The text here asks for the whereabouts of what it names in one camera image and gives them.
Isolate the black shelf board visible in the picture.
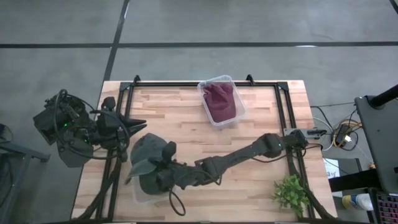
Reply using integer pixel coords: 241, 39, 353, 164
328, 167, 383, 192

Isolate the large clear plastic bin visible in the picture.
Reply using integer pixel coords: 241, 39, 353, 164
130, 139, 180, 205

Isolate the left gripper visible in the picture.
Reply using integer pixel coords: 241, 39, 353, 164
96, 96, 147, 141

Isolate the dark green baseball cap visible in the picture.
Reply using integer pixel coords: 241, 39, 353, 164
138, 172, 177, 196
124, 133, 170, 184

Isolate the black aluminium table frame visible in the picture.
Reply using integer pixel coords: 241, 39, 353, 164
74, 74, 340, 223

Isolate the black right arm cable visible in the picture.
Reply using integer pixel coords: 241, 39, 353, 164
169, 188, 187, 217

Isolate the green artificial plant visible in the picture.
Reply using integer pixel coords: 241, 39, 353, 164
272, 174, 310, 218

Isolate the small clear plastic bin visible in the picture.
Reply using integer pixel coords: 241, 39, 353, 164
197, 74, 247, 127

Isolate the grey laptop with backlit keyboard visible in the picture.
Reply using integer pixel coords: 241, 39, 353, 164
354, 95, 398, 224

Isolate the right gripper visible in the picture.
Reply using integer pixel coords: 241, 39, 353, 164
155, 141, 203, 191

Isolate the white paper sheet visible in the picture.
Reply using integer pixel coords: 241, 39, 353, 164
322, 157, 341, 180

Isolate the black pole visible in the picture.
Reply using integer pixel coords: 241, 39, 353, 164
368, 83, 398, 108

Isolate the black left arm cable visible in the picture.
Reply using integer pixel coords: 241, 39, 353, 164
54, 88, 130, 161

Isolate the black power adapter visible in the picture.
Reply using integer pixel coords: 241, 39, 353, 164
335, 123, 352, 147

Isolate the maroon baseball cap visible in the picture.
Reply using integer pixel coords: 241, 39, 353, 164
202, 82, 238, 124

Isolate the grey metal stand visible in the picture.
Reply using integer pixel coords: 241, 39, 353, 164
0, 123, 50, 224

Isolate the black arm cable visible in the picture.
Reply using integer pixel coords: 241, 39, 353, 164
169, 188, 187, 217
54, 88, 130, 161

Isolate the yellow cable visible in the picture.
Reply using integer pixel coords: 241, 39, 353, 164
332, 120, 363, 149

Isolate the white yellow blue bottle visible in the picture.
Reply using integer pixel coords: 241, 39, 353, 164
341, 192, 374, 212

